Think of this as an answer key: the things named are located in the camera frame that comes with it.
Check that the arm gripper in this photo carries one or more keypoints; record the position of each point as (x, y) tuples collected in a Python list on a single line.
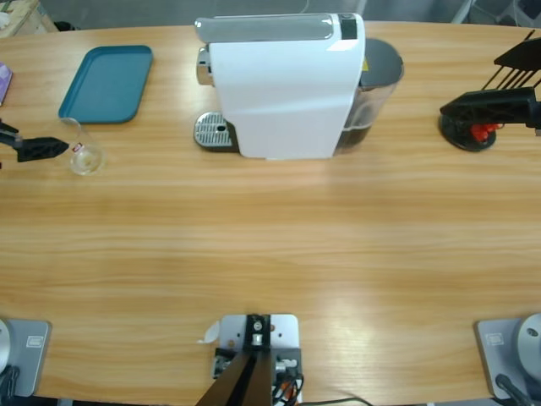
[(8, 137), (536, 110)]

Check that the clear drinking glass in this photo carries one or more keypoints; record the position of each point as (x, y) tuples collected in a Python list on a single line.
[(86, 160)]

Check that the red coffee capsule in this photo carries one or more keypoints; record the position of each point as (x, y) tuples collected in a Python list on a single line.
[(478, 133), (493, 128)]

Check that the white capsule coffee machine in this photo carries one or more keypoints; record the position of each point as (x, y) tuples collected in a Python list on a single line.
[(283, 97)]

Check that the black capsule holder with rods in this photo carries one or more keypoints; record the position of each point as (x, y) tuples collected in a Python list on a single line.
[(456, 136)]

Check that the purple patterned item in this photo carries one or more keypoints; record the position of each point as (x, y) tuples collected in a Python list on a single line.
[(4, 82)]

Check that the teal plastic tray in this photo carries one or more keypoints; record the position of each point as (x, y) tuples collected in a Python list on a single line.
[(105, 84)]

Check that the clear water tank black lid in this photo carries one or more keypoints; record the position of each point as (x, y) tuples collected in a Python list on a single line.
[(378, 63)]

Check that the white crumpled wad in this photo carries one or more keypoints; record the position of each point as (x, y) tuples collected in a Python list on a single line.
[(3, 20)]

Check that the white paper tag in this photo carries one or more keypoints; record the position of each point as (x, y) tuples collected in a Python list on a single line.
[(210, 334)]

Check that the white metal frame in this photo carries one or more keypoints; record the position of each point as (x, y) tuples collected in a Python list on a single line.
[(460, 10)]

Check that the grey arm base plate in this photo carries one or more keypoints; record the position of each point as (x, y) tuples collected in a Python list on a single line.
[(498, 359), (34, 359)]

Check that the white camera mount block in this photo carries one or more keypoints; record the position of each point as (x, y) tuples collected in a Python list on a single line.
[(283, 334)]

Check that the dark camera post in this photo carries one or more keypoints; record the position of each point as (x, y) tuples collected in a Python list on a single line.
[(247, 380)]

